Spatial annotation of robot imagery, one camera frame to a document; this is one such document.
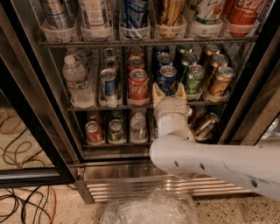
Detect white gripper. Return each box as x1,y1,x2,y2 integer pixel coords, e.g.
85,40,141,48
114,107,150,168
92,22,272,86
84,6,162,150
152,82,189,118

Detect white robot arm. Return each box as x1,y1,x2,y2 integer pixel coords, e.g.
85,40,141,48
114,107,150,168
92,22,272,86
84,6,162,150
150,84,280,200

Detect front green can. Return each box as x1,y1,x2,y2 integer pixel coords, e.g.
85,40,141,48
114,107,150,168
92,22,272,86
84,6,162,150
183,64,205,95

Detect front red coca-cola can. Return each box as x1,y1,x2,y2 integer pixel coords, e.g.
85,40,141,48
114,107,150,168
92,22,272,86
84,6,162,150
128,69,149,101

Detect bottom tipped gold can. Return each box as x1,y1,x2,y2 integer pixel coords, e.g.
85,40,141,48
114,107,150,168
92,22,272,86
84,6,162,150
192,113,220,137

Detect front gold can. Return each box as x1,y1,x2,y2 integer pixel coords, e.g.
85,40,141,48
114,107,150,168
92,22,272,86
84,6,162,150
207,66,235,97

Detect front blue silver can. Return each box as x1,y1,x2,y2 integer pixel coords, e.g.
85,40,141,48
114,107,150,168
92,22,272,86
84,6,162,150
100,68,118,102

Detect bottom green silver can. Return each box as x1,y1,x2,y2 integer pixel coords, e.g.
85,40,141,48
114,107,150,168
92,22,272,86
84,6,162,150
109,119,124,142

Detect top shelf gold can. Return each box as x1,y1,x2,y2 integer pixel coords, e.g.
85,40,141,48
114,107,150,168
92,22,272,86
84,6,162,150
155,0,186,39

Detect bottom front red can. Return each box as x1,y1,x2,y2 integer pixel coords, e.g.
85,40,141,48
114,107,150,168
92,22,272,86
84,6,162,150
85,121,104,144

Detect top shelf blue can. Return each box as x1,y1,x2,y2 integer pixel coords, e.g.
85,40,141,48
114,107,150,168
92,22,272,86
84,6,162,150
122,0,148,29

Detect top shelf white green can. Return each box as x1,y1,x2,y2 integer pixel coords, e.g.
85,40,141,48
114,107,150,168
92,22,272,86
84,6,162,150
190,0,226,25

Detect right glass fridge door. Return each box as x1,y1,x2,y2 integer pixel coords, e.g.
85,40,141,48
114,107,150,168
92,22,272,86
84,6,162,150
219,26,280,145

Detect glass fridge door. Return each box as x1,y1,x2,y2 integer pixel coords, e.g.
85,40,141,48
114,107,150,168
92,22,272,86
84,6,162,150
219,26,280,145
0,1,77,187

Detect stainless steel fridge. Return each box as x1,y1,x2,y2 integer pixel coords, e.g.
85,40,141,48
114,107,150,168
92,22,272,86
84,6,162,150
0,0,279,203

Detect top shelf red coca-cola can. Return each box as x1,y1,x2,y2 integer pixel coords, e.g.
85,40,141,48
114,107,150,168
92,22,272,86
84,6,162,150
223,0,266,37

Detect top shelf silver can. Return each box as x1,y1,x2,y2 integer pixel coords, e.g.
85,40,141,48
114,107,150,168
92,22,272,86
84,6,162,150
39,0,79,30

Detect left glass fridge door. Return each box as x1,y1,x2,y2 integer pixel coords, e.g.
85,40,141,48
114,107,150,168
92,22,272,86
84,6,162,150
0,1,77,187

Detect bottom brown drink bottle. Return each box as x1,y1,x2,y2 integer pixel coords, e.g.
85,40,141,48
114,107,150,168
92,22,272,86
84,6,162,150
188,106,201,126

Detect bottom small water bottle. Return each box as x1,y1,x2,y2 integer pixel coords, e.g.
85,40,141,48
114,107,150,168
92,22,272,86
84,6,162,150
129,112,147,144

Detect front clear water bottle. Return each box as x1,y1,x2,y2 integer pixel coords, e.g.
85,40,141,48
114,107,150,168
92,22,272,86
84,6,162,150
63,55,94,109

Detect clear water bottle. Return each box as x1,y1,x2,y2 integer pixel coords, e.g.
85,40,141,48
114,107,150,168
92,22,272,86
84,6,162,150
63,55,94,109
66,47,90,72

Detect rear clear water bottle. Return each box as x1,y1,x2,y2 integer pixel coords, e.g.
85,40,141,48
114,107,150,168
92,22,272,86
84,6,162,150
66,47,90,72

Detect clear plastic bag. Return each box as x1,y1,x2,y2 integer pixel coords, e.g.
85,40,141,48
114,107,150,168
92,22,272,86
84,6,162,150
101,188,199,224

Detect black cables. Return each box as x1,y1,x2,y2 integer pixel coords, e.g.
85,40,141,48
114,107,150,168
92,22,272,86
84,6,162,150
0,127,77,224

